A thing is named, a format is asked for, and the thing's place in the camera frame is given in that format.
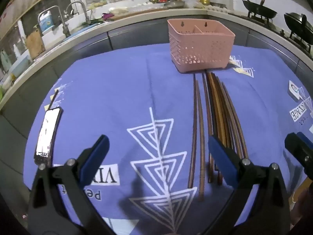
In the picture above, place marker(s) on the clear plastic egg box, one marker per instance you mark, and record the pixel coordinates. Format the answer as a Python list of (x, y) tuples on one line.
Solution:
[(144, 6)]

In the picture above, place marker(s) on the blue plastic basin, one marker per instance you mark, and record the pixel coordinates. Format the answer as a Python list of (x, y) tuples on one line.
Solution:
[(78, 31)]

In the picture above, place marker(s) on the short chrome faucet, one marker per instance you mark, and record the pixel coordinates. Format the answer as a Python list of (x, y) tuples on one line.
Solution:
[(62, 17)]

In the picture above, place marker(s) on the blue lidded food container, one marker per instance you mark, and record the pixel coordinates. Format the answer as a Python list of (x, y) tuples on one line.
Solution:
[(19, 64)]

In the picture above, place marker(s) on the fruit print window blind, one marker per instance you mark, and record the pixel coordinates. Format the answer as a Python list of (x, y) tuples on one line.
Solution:
[(29, 2)]

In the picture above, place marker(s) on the thin black rod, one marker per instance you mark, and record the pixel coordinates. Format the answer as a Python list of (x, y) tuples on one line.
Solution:
[(53, 99)]

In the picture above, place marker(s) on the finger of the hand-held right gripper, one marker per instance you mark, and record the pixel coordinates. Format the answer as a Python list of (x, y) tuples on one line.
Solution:
[(299, 146)]

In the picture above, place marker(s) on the blue label detergent bottle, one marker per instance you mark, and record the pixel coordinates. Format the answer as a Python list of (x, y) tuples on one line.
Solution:
[(45, 20)]

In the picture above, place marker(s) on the tall chrome faucet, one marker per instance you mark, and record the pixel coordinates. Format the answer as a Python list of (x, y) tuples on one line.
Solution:
[(83, 7)]

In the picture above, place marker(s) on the upright wooden cutting board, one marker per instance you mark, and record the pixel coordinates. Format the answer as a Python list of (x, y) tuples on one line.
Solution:
[(35, 45)]

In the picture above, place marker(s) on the small white device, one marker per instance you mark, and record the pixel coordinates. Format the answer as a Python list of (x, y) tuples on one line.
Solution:
[(293, 91)]

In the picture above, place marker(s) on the egg tray with eggs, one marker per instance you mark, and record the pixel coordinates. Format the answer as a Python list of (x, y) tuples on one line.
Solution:
[(218, 7)]

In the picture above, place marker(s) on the blue printed tablecloth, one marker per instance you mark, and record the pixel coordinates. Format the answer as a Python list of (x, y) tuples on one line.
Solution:
[(110, 90)]

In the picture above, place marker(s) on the bundle of wooden chopsticks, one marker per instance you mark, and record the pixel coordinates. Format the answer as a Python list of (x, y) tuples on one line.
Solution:
[(221, 117)]

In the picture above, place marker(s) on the pink plastic utensil basket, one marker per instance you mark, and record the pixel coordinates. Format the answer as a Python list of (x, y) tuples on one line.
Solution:
[(200, 49)]

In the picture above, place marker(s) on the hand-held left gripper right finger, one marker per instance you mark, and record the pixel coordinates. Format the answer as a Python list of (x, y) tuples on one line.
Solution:
[(220, 156)]

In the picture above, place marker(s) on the flat wooden cutting board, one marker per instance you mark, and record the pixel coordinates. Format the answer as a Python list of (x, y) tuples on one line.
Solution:
[(146, 12)]

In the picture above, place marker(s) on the black smartphone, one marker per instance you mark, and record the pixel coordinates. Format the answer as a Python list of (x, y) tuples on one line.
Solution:
[(47, 132)]

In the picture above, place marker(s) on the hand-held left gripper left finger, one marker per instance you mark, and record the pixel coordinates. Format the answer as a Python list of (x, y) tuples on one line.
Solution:
[(97, 151)]

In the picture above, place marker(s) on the black gas stove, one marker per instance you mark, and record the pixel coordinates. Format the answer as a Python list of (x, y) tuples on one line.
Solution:
[(281, 28)]

